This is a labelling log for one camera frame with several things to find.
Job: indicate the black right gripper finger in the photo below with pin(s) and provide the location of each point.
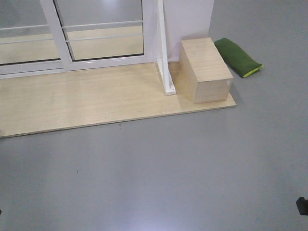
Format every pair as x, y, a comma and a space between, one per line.
302, 206

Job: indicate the white framed sliding glass door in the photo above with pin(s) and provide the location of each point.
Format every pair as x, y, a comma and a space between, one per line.
92, 34

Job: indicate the green cushion bag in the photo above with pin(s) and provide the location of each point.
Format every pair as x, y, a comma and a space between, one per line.
237, 58

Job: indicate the light wooden box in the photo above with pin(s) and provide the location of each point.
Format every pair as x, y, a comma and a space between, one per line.
208, 77

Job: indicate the light wooden floor platform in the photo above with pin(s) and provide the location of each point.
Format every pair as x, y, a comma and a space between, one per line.
43, 103

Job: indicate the fixed white framed glass panel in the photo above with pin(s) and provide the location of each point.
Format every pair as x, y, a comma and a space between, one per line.
26, 41

